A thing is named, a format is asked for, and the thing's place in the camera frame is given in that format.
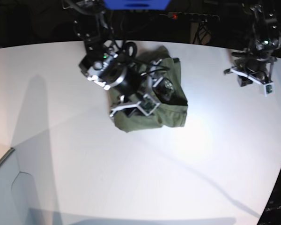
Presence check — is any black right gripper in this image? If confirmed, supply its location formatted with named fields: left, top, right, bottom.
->
left=114, top=67, right=175, bottom=103

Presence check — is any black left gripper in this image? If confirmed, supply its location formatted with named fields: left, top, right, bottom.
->
left=234, top=56, right=277, bottom=87

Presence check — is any green t-shirt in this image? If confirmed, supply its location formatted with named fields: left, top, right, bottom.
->
left=108, top=46, right=188, bottom=133

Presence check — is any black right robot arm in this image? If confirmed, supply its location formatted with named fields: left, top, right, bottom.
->
left=65, top=0, right=177, bottom=108

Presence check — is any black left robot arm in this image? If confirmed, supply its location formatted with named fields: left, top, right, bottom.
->
left=224, top=0, right=281, bottom=87

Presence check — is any black power strip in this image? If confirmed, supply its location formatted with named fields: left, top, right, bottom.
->
left=160, top=12, right=220, bottom=23

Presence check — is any blue plastic box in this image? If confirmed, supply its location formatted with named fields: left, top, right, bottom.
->
left=104, top=0, right=170, bottom=10

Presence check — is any black cable bundle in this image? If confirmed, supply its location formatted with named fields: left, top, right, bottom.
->
left=193, top=21, right=213, bottom=45

